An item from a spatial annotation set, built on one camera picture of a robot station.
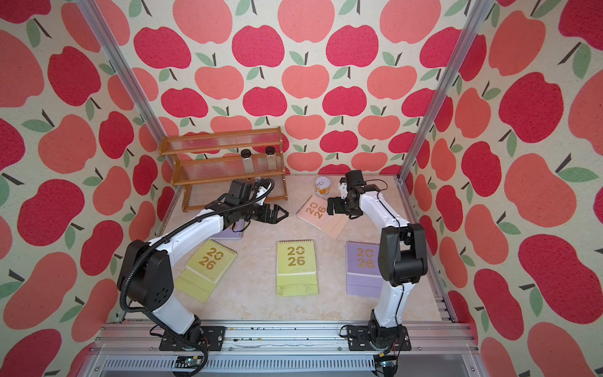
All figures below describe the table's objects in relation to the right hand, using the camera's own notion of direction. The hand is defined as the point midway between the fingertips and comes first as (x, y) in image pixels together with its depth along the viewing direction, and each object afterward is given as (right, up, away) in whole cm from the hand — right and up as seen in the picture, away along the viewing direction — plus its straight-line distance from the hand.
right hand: (341, 212), depth 95 cm
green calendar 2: (-53, -21, -7) cm, 58 cm away
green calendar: (-18, -22, -8) cm, 30 cm away
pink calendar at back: (-10, 0, +10) cm, 14 cm away
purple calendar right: (+7, -23, -6) cm, 25 cm away
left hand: (-24, -1, -10) cm, 26 cm away
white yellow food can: (-6, +12, +16) cm, 21 cm away
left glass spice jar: (-39, +21, +1) cm, 44 cm away
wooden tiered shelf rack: (-66, +22, +22) cm, 73 cm away
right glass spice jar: (-29, +24, +3) cm, 38 cm away
